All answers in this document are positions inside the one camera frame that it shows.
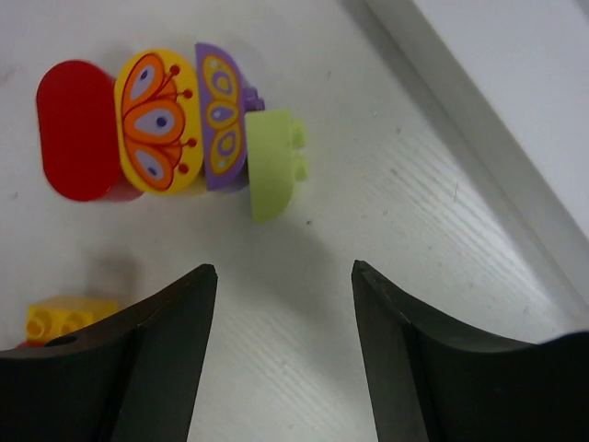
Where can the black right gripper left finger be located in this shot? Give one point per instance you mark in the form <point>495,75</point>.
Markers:
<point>133,376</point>

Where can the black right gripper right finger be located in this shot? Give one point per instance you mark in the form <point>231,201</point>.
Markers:
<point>432,377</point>

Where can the yellow small lego brick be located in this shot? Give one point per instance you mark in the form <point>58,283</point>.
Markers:
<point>57,316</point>

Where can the red rounded lego brick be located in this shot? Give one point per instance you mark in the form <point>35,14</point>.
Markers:
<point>78,134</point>

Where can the light green lego brick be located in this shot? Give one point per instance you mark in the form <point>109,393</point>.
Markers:
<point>275,164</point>

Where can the yellow butterfly lego brick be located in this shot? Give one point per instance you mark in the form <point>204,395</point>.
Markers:
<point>158,122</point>

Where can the purple butterfly lego brick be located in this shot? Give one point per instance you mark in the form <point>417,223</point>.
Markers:
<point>225,97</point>

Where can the white sorting tray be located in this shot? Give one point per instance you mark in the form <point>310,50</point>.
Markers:
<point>505,85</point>

